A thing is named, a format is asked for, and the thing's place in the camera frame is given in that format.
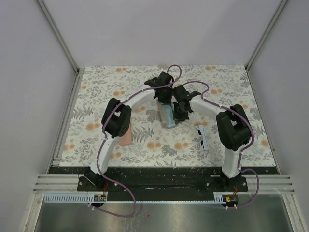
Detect floral tablecloth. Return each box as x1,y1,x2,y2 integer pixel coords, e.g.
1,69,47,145
55,65,275,167

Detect pink glasses case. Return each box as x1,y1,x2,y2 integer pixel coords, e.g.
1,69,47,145
119,125,132,146

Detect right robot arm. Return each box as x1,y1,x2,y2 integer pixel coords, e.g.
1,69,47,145
173,91,254,191

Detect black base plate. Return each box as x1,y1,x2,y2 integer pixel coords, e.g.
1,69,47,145
77,167,248,193

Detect right aluminium frame post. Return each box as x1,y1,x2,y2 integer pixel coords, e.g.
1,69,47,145
245,0,290,73

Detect steel floor panel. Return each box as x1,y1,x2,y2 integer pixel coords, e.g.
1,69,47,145
35,195,306,232

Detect aluminium frame post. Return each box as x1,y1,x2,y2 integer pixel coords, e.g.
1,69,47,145
245,0,290,73
35,0,80,73

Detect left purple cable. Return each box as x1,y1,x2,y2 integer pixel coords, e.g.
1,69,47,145
95,64,182,218

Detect white slotted cable duct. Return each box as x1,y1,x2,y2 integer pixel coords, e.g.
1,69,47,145
44,194,108,203

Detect aluminium front rail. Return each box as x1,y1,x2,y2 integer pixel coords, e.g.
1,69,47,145
33,174,295,204

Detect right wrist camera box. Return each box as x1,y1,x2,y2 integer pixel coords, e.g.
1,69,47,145
173,85,189,101

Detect left aluminium frame post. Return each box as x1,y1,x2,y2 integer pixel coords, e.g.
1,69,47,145
35,0,80,73

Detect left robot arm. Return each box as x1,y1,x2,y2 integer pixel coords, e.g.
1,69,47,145
85,71,179,191

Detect beige glasses case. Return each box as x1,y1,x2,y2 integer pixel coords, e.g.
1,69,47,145
157,102,176,128

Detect white frame sunglasses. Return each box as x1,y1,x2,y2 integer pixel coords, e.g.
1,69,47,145
195,125,210,151

